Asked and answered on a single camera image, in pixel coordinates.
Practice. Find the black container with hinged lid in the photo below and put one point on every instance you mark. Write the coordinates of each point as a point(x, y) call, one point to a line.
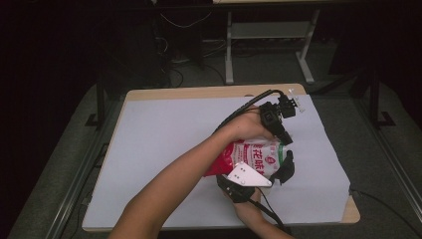
point(287, 166)

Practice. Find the red and white seasoning bag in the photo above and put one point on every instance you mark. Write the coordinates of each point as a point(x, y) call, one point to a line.
point(252, 154)

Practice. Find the person's left hand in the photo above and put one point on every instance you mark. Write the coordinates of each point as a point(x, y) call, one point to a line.
point(249, 126)

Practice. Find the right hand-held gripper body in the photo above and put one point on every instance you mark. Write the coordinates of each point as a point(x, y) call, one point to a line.
point(247, 176)

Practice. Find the black metal stand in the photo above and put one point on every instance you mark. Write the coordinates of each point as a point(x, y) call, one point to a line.
point(100, 106)
point(375, 99)

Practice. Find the person's right hand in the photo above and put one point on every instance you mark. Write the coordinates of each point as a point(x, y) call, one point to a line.
point(249, 209)

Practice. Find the metal floor rail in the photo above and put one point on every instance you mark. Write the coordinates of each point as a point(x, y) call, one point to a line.
point(391, 159)
point(79, 179)

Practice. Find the white table sheet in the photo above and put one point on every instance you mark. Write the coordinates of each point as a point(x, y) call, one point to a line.
point(159, 132)

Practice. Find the white metal desk frame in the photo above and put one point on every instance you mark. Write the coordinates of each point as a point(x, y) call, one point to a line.
point(229, 49)

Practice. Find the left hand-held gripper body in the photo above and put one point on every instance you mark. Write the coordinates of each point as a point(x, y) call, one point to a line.
point(275, 114)

